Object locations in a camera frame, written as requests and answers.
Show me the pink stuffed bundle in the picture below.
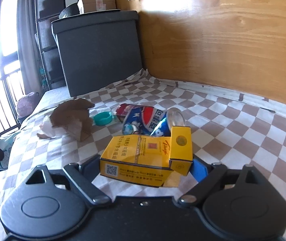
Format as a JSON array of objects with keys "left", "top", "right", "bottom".
[{"left": 16, "top": 92, "right": 39, "bottom": 119}]

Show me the brown cardboard box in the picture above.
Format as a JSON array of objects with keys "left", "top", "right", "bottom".
[{"left": 77, "top": 0, "right": 116, "bottom": 14}]

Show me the small red box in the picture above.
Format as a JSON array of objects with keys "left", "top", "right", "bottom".
[{"left": 115, "top": 103, "right": 140, "bottom": 123}]

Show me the crumpled white tissue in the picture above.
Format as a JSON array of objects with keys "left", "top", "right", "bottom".
[{"left": 36, "top": 116, "right": 67, "bottom": 139}]

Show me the torn brown cardboard piece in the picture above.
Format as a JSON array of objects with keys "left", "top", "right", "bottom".
[{"left": 50, "top": 98, "right": 95, "bottom": 142}]

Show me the checkered beige blanket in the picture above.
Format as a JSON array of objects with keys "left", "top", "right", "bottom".
[{"left": 0, "top": 70, "right": 286, "bottom": 240}]

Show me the balcony metal railing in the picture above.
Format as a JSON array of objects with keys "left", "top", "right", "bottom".
[{"left": 0, "top": 68, "right": 25, "bottom": 136}]

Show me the crushed blue Pepsi can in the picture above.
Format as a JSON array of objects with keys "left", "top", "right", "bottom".
[{"left": 151, "top": 108, "right": 185, "bottom": 137}]

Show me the grey brown curtain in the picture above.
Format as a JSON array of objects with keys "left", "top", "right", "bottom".
[{"left": 17, "top": 0, "right": 42, "bottom": 95}]

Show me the teal plastic lid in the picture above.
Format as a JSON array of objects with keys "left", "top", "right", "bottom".
[{"left": 93, "top": 111, "right": 114, "bottom": 126}]

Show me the dark grey storage box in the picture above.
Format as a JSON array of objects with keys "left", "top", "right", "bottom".
[{"left": 52, "top": 9, "right": 142, "bottom": 97}]

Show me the black drawer tower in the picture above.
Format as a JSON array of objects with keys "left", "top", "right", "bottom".
[{"left": 35, "top": 0, "right": 66, "bottom": 89}]

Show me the yellow cigarette carton box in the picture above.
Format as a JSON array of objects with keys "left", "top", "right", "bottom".
[{"left": 99, "top": 126, "right": 193, "bottom": 187}]

